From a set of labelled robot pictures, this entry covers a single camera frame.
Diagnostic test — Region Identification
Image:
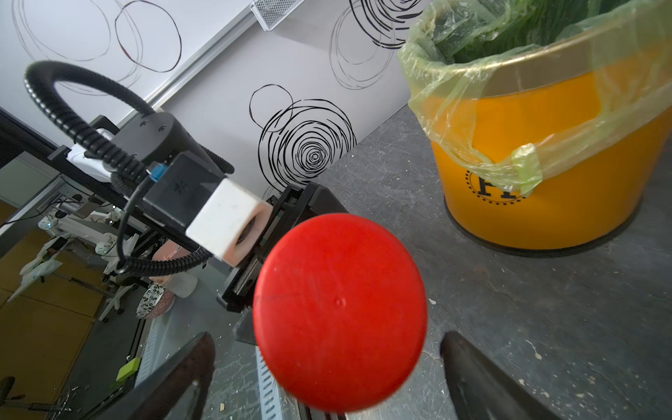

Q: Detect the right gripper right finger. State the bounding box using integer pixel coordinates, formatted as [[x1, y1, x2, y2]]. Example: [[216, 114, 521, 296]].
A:
[[440, 331, 560, 420]]

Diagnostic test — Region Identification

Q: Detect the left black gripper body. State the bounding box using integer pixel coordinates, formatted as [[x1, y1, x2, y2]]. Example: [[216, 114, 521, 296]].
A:
[[217, 182, 348, 313]]

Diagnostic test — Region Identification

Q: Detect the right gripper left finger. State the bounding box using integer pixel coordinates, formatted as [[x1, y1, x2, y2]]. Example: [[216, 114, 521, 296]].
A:
[[99, 332, 215, 419]]

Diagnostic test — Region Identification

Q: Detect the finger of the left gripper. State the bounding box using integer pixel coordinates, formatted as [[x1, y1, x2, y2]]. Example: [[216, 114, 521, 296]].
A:
[[233, 307, 257, 346]]

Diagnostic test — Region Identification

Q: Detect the red jar lid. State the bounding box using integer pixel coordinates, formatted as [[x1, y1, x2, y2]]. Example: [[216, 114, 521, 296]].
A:
[[253, 213, 428, 413]]

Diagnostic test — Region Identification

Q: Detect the yellow trash bin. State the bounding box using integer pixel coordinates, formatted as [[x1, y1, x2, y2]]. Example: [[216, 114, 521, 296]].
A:
[[412, 34, 671, 255]]

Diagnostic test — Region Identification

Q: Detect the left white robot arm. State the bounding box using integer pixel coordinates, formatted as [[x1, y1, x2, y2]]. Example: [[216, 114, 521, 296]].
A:
[[24, 61, 344, 345]]

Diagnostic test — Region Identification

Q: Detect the green plastic bin liner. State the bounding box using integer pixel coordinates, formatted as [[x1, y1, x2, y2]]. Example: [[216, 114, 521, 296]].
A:
[[398, 1, 671, 195]]

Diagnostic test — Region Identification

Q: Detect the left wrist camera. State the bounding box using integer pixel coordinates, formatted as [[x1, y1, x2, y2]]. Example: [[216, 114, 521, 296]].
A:
[[143, 152, 273, 267]]

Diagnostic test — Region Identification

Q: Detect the white slotted cable duct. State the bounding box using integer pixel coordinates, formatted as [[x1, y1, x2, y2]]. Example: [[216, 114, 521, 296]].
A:
[[255, 346, 285, 420]]

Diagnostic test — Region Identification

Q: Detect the white wire wall shelf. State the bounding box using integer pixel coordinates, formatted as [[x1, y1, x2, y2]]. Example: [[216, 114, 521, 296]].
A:
[[250, 0, 304, 32]]

